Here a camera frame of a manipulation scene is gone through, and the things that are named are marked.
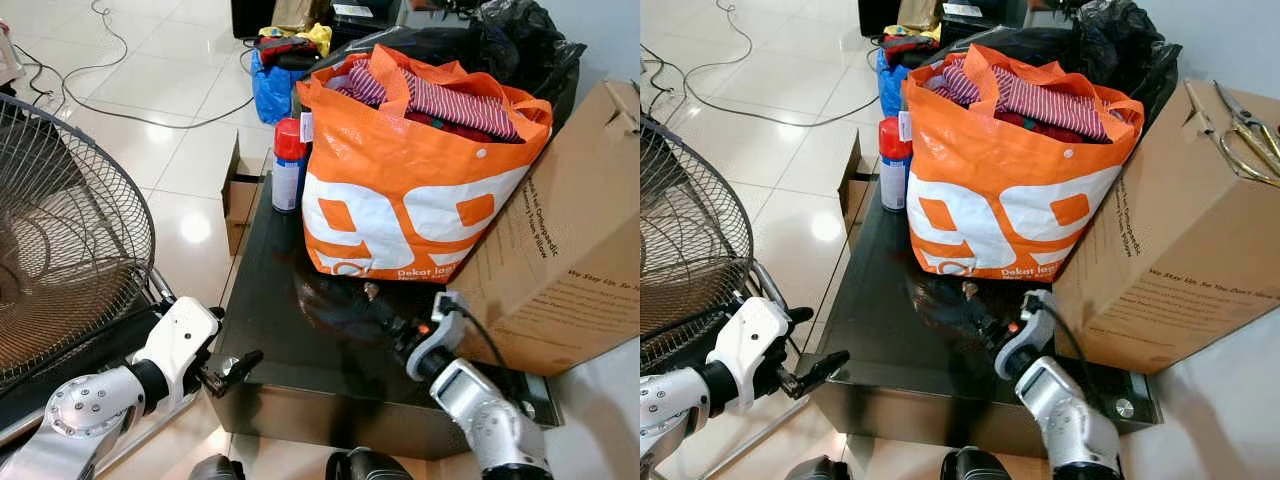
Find black floor cable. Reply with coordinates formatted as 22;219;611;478
640;44;693;113
8;43;73;109

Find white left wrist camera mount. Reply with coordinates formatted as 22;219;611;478
704;296;794;414
130;296;223;403

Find black rubbish bag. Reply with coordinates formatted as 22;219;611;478
983;0;1184;133
378;0;589;133

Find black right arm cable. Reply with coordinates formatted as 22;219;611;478
438;298;516;386
1040;298;1106;386

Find black robot leg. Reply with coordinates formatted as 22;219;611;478
784;455;852;480
324;446;413;480
188;454;247;480
939;446;1013;480

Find black glass table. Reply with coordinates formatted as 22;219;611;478
204;148;564;462
799;148;1164;460

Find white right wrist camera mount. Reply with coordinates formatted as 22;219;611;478
404;290;472;382
994;289;1059;382

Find black robot right leg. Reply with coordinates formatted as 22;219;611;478
939;446;1013;480
324;446;413;480

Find blue plastic bag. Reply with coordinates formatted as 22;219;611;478
876;45;912;118
249;45;302;127

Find large brown cardboard box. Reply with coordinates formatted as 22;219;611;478
446;79;641;379
1051;77;1280;377

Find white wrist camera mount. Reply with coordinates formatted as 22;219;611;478
704;296;794;414
994;289;1059;382
404;290;472;382
130;296;223;403

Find gold handled scissors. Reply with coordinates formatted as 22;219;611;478
1212;79;1280;190

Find small open cardboard box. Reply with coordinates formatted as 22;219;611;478
837;130;882;253
221;130;271;257

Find red white striped clothes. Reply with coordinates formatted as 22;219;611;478
928;54;1117;143
328;58;527;144

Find orange white shopping bag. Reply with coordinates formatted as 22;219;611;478
900;42;1147;282
294;42;555;284

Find black case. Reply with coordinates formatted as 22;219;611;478
231;0;279;40
857;0;902;39

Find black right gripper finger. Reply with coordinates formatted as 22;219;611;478
945;292;987;333
364;284;405;321
350;294;393;338
962;283;1001;319

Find red capped spray can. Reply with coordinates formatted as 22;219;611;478
877;115;914;214
271;116;310;215

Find black robot left leg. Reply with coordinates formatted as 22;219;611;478
784;455;852;480
188;454;247;480

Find brown paper bag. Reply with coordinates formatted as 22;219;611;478
897;0;943;31
272;0;321;32

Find grey floor cable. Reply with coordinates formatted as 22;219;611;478
690;0;883;128
60;0;256;129

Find wire cage floor fan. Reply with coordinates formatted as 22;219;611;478
0;92;206;446
640;113;791;379

